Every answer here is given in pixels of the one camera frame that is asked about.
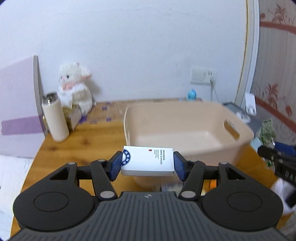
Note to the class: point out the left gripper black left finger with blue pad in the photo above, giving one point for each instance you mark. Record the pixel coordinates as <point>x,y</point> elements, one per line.
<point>68,196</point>

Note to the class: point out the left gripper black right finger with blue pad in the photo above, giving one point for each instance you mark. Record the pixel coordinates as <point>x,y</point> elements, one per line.
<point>239,202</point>

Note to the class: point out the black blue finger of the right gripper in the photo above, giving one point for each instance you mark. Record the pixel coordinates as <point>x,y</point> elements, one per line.
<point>279,149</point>

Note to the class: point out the dried lavender sachet bag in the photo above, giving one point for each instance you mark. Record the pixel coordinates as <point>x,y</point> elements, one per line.
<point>266,133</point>

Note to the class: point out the white box blue logo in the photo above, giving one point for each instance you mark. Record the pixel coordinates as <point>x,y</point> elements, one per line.
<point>147,161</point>

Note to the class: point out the orange cloth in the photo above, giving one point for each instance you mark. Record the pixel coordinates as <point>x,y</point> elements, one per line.
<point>213,184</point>

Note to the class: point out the white appliance base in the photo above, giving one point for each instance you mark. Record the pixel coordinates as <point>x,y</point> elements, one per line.
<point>284,190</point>

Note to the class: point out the grey laptop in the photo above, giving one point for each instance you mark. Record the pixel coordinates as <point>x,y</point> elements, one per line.
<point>254,123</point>

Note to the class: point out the white phone stand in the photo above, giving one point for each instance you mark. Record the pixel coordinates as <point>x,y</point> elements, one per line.
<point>250,108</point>

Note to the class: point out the blue white patterned tissue pack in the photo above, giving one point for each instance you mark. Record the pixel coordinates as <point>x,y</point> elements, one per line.
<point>172,187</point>

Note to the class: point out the beige plastic storage basket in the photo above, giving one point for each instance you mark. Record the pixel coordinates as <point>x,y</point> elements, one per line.
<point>199,131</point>

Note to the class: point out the purple white board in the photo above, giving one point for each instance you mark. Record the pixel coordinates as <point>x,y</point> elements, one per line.
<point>22,126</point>

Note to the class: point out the tissue box with tissue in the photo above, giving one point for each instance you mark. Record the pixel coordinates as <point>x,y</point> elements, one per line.
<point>71,111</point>

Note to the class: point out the cream thermos bottle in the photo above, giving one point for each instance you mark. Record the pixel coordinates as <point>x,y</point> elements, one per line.
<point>54,116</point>

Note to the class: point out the blue small figurine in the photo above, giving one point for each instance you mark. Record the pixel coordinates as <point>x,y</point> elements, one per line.
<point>191,95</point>

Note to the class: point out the white plush lamb toy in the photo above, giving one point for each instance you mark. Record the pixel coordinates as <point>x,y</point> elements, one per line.
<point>72,87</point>

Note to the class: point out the white wall switch socket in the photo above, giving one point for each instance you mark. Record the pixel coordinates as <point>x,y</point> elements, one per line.
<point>202,76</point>

